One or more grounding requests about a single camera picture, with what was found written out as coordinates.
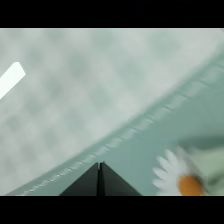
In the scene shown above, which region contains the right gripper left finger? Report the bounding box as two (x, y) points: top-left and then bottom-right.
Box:
(59, 162), (100, 197)

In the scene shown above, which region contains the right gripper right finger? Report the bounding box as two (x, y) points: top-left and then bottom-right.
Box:
(98, 161), (142, 197)

